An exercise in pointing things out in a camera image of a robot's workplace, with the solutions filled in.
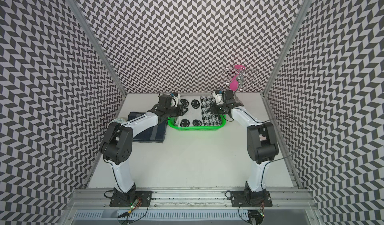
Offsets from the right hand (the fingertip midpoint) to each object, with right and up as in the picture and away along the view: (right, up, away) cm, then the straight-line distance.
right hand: (210, 110), depth 95 cm
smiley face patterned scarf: (-8, -2, -1) cm, 8 cm away
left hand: (-15, 0, -1) cm, 15 cm away
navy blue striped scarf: (-34, -15, -1) cm, 38 cm away
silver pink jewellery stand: (+17, +20, -6) cm, 27 cm away
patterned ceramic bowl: (-60, -7, +4) cm, 61 cm away
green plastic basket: (-24, -8, -5) cm, 26 cm away
